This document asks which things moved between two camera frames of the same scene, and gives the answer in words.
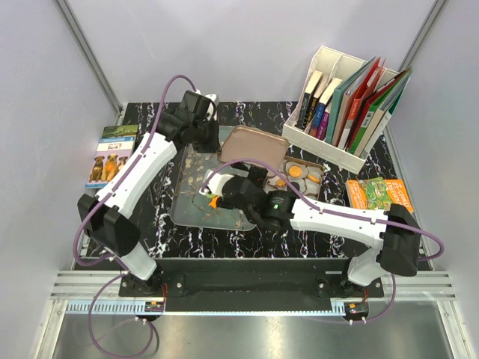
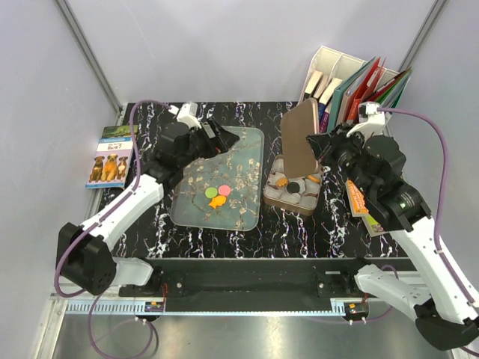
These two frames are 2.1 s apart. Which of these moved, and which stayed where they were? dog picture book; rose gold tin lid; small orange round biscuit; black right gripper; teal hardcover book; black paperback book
Moved: black right gripper; rose gold tin lid
Stayed: black paperback book; small orange round biscuit; dog picture book; teal hardcover book
